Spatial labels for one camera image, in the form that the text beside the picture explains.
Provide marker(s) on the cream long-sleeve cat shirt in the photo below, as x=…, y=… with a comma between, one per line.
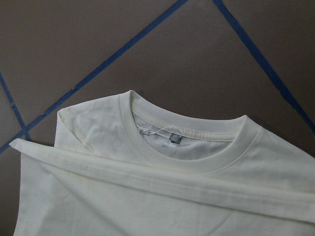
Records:
x=122, y=166

